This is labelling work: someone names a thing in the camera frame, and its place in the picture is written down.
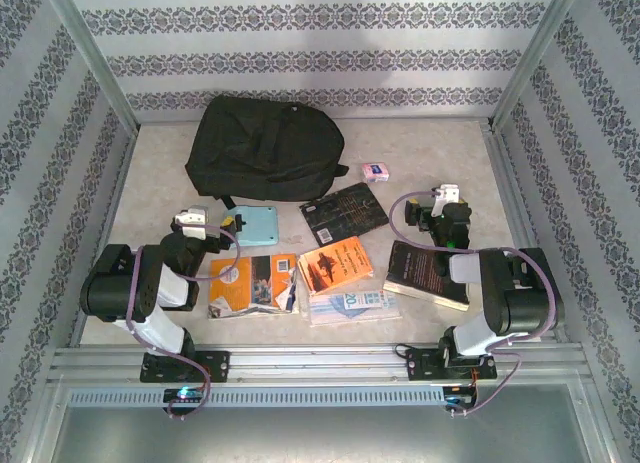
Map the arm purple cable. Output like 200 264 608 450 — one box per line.
391 191 559 417
122 225 246 422

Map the thick black book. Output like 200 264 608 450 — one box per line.
383 240 471 313

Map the pink tissue pack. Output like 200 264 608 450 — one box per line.
360 162 391 184

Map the aluminium frame post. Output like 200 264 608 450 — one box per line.
42 0 140 132
488 0 586 132

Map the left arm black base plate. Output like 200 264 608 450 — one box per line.
139 350 231 384

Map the grey metal panel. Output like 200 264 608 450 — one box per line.
29 382 621 463

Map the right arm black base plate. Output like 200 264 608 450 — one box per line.
404 346 499 383

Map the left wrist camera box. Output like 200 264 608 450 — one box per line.
174 206 209 240

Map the light blue notebook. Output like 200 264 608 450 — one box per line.
223 205 280 248

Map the small orange book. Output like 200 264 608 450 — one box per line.
297 236 376 297

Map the thin black book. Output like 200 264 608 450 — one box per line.
299 182 394 248

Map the black backpack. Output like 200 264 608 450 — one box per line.
184 94 350 210

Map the slotted grey cable duct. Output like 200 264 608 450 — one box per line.
67 385 474 408

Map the aluminium mounting rail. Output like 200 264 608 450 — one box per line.
47 345 586 387

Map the orange geography magazine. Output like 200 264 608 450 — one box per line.
207 254 301 320

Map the aluminium side rail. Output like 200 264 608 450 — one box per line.
479 121 571 344
69 125 140 349

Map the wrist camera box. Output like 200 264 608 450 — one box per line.
174 206 209 240
433 183 462 205

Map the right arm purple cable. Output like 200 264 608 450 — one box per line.
391 191 559 417

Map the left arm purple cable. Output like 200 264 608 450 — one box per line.
122 225 246 422

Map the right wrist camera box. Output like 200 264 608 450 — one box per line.
433 183 462 205

